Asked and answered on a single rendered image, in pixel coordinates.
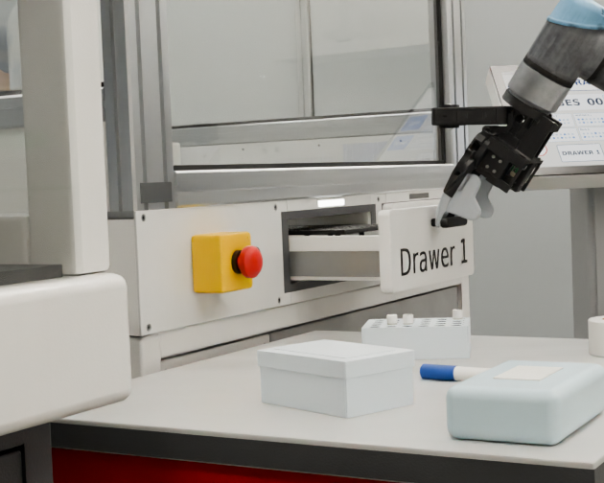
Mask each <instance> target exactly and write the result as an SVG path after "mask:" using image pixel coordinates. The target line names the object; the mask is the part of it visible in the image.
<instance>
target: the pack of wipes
mask: <svg viewBox="0 0 604 483"><path fill-rule="evenodd" d="M446 406H447V428H448V431H449V433H450V434H451V435H452V437H454V438H458V439H470V440H483V441H496V442H509V443H522V444H535V445H548V446H550V445H556V444H557V443H559V442H561V441H562V440H563V439H565V438H566V437H567V436H569V435H570V434H572V432H573V431H575V430H576V429H578V428H579V427H580V426H582V425H584V424H585V423H586V422H588V421H589V420H591V419H592V418H593V417H595V416H596V415H598V414H599V413H600V412H602V411H603V410H604V368H603V367H602V366H601V365H599V364H595V363H575V362H551V361H527V360H507V361H505V362H503V363H502V364H500V365H497V366H495V367H493V368H491V369H489V370H486V371H484V372H482V373H480V374H478V375H475V376H473V377H471V378H469V379H466V380H463V381H462V382H460V383H458V384H456V385H454V386H452V387H451V388H450V389H449V390H448V392H447V396H446Z"/></svg>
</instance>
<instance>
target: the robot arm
mask: <svg viewBox="0 0 604 483"><path fill-rule="evenodd" d="M578 78H580V79H582V80H584V81H586V82H587V83H589V84H591V85H593V86H595V87H596V88H598V89H600V90H602V91H603V92H604V7H603V6H601V5H599V4H598V3H596V2H595V1H593V0H560V1H559V3H558V4H557V6H556V7H555V9H554V10H553V12H552V13H551V15H549V16H548V17H547V18H546V23H545V25H544V26H543V28H542V29H541V31H540V32H539V34H538V36H537V37H536V39H535V40H534V42H533V44H532V45H531V47H530V49H529V50H528V52H527V54H526V55H525V57H524V59H523V60H522V62H521V64H520V65H519V67H518V69H517V70H516V72H515V74H514V75H513V77H512V79H511V80H510V82H509V83H508V86H509V88H507V89H506V91H505V92H504V94H503V95H502V98H503V99H504V100H505V101H506V102H507V103H508V104H510V105H511V106H508V105H502V106H468V107H459V104H452V103H446V104H440V105H439V107H433V108H432V109H431V124H432V125H433V126H439V128H445V129H453V128H459V126H471V125H507V126H484V127H483V128H482V131H481V132H480V133H478V134H477V135H476V137H475V138H474V139H473V141H472V142H471V144H470V145H469V146H468V148H466V150H465V152H464V155H463V156H462V157H461V159H460V160H459V162H458V163H457V164H456V166H455V168H454V169H453V172H452V174H451V176H450V178H449V180H448V182H447V184H446V186H445V188H444V190H443V194H442V195H441V198H440V201H439V204H438V207H437V210H436V218H435V226H436V227H438V228H439V227H440V226H441V225H440V220H441V219H442V218H450V217H462V218H465V219H468V220H476V219H478V218H479V217H481V218H484V219H489V218H490V217H491V216H492V215H493V214H494V213H495V207H494V205H493V203H492V201H491V200H490V198H489V192H490V190H491V188H492V186H493V185H494V186H495V187H497V188H500V189H501V190H502V191H504V192H505V193H508V191H509V190H510V189H511V190H512V191H514V192H515V193H516V192H519V191H523V192H524V190H525V189H526V187H527V186H528V184H529V183H530V181H531V179H532V178H533V176H534V175H535V173H536V172H537V170H538V169H539V168H540V166H541V165H542V163H543V162H544V160H543V159H541V157H538V156H539V155H540V153H541V152H542V150H543V149H544V147H545V145H546V143H547V142H548V140H549V139H550V137H551V135H552V134H553V132H558V131H559V129H560V128H561V126H562V123H560V122H559V121H557V120H556V119H554V118H553V117H552V113H555V112H556V111H557V110H558V108H559V106H560V105H561V103H562V102H563V100H564V99H565V97H566V96H567V94H568V93H569V91H570V90H571V88H572V87H573V85H574V84H575V82H576V80H577V79H578ZM523 120H524V121H523ZM534 168H535V170H534ZM533 170H534V171H533ZM531 173H532V174H531ZM529 176H530V177H529ZM528 177H529V178H528ZM527 178H528V180H527ZM526 180H527V181H526ZM525 182H526V183H525Z"/></svg>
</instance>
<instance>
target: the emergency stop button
mask: <svg viewBox="0 0 604 483"><path fill-rule="evenodd" d="M238 267H239V269H240V271H241V273H242V274H243V276H244V277H245V278H255V277H257V276H258V274H259V273H260V272H261V270H262V267H263V257H262V254H261V252H260V250H259V249H258V248H257V247H256V246H254V245H248V246H246V247H244V248H243V250H242V251H241V254H240V256H239V257H238Z"/></svg>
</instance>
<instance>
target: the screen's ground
mask: <svg viewBox="0 0 604 483"><path fill-rule="evenodd" d="M501 74H502V77H503V80H504V83H505V82H506V81H510V80H511V79H512V77H513V75H514V74H515V72H501ZM505 86H506V83H505ZM506 89H507V86H506ZM583 94H604V92H603V91H602V90H593V91H570V92H569V93H568V94H567V96H566V97H565V99H564V100H563V102H562V103H561V105H560V106H559V108H558V110H557V111H556V112H555V113H579V112H604V109H589V108H588V106H587V103H586V100H585V98H584V95H583ZM593 143H600V145H601V147H602V149H603V152H604V141H585V142H559V143H546V146H547V149H548V152H549V155H550V156H546V157H541V159H543V160H544V162H543V163H542V165H541V166H540V168H541V167H565V166H589V165H604V161H588V162H564V163H562V161H561V158H560V155H559V153H558V150H557V148H556V145H567V144H593Z"/></svg>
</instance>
